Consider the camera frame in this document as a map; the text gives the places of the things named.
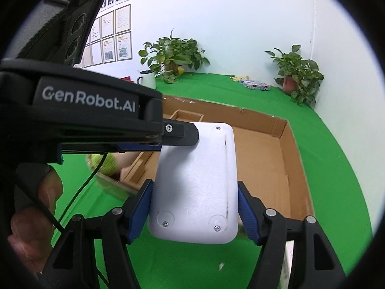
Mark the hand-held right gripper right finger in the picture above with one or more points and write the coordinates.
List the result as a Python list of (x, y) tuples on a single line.
[(247, 213)]

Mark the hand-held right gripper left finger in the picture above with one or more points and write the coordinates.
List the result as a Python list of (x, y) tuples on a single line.
[(140, 213)]

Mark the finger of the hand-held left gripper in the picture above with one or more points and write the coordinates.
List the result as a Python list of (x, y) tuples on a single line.
[(180, 134), (135, 147)]

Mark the white plastic device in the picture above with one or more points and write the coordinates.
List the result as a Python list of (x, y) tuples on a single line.
[(195, 180)]

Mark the cardboard box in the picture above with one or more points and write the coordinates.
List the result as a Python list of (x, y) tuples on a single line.
[(264, 162)]

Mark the person's left hand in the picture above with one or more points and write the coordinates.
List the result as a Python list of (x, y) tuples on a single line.
[(33, 231)]

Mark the pastel striped plush toy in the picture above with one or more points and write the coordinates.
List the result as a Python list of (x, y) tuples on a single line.
[(106, 164)]

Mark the red box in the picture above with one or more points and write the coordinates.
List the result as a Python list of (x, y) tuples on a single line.
[(127, 79)]

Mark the small white scrap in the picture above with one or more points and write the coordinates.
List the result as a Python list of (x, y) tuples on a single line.
[(221, 266)]

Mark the white mug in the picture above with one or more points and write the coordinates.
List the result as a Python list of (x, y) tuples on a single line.
[(148, 79)]

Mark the leafy potted plant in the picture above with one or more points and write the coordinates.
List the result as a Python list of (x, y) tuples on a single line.
[(174, 54)]

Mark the yellow packet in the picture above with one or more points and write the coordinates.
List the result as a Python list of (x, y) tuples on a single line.
[(239, 78)]

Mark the colourful snack packet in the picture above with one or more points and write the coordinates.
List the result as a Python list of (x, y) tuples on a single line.
[(255, 85)]

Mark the potted plant with red pot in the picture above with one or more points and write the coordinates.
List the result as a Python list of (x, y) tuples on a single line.
[(297, 72)]

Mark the group of framed wall documents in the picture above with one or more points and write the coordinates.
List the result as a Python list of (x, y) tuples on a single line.
[(109, 36)]

